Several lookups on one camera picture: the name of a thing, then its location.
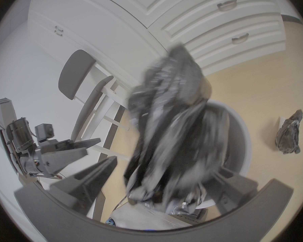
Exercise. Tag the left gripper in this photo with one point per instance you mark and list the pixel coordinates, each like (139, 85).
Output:
(35, 160)

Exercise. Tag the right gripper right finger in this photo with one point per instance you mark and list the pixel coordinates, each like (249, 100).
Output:
(236, 189)

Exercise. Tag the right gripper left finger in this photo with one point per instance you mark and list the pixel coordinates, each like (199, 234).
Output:
(91, 183)

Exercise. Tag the black plastic bag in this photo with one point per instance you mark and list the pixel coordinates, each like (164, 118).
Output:
(166, 135)

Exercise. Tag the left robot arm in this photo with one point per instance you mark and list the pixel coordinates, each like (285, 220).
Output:
(19, 135)

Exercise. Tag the white trash bin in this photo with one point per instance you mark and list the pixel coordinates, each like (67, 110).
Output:
(242, 145)

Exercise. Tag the crumpled black plastic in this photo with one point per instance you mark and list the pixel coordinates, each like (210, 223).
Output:
(287, 135)

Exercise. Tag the white chair grey cushions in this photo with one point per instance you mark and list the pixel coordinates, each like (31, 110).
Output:
(74, 72)

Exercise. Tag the white wardrobe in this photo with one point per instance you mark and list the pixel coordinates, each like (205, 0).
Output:
(116, 21)

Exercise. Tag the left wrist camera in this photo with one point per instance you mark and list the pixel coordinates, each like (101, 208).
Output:
(44, 132)

